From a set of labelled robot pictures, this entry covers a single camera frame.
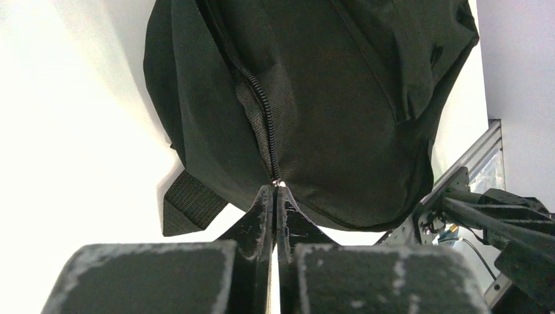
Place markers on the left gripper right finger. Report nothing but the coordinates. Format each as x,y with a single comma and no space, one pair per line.
317,275

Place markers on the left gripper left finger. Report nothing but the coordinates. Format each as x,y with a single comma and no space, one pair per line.
228,275

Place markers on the black student backpack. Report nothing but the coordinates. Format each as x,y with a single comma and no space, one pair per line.
340,100

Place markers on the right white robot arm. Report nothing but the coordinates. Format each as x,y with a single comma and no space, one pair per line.
524,236

